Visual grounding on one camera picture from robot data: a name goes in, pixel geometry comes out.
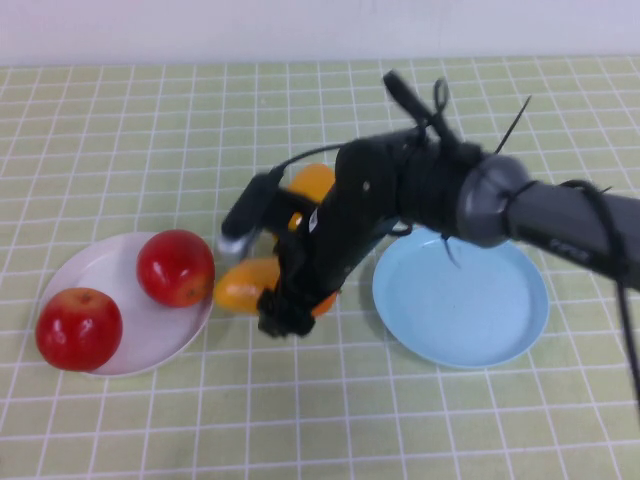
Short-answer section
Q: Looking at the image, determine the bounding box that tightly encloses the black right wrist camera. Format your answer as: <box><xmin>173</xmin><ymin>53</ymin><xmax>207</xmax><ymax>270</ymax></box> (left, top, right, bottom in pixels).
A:
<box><xmin>216</xmin><ymin>172</ymin><xmax>287</xmax><ymax>262</ymax></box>

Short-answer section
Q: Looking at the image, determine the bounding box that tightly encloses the light blue round plate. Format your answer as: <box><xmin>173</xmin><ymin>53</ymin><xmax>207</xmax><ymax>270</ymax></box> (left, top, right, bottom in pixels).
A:
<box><xmin>370</xmin><ymin>227</ymin><xmax>550</xmax><ymax>370</ymax></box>

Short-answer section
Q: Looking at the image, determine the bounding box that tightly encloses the orange mango with stem tip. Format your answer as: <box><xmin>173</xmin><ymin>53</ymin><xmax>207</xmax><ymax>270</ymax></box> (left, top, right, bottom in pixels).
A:
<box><xmin>213</xmin><ymin>256</ymin><xmax>340</xmax><ymax>319</ymax></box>

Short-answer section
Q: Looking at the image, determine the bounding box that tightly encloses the white round plate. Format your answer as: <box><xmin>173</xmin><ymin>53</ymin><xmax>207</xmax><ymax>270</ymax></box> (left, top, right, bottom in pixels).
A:
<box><xmin>38</xmin><ymin>231</ymin><xmax>217</xmax><ymax>378</ymax></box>

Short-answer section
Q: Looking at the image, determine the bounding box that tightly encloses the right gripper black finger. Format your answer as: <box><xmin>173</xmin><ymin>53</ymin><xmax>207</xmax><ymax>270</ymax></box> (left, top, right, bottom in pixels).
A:
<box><xmin>257</xmin><ymin>289</ymin><xmax>317</xmax><ymax>339</ymax></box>

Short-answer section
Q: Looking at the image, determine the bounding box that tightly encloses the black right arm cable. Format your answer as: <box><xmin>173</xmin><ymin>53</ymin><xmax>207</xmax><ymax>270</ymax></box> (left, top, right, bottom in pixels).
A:
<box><xmin>269</xmin><ymin>69</ymin><xmax>640</xmax><ymax>406</ymax></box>

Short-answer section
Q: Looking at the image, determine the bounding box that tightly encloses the green checked tablecloth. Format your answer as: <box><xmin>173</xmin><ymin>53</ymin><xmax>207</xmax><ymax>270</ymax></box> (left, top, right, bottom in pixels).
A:
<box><xmin>0</xmin><ymin>55</ymin><xmax>640</xmax><ymax>480</ymax></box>

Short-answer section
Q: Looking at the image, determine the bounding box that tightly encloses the red apple with orange base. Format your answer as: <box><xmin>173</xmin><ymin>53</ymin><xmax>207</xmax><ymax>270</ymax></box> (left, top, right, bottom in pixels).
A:
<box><xmin>136</xmin><ymin>228</ymin><xmax>217</xmax><ymax>309</ymax></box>

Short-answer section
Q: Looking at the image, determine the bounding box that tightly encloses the yellow orange mango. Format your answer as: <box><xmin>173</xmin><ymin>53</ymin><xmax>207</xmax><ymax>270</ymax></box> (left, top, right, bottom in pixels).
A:
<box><xmin>285</xmin><ymin>162</ymin><xmax>337</xmax><ymax>236</ymax></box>

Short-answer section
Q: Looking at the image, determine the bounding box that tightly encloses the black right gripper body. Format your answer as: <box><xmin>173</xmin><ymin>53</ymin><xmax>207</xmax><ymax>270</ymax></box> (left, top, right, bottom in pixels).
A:
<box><xmin>277</xmin><ymin>132</ymin><xmax>406</xmax><ymax>306</ymax></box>

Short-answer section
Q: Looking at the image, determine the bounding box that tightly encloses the red apple with short stem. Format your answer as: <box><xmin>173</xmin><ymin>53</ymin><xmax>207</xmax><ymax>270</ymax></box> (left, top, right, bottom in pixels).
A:
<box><xmin>34</xmin><ymin>287</ymin><xmax>124</xmax><ymax>373</ymax></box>

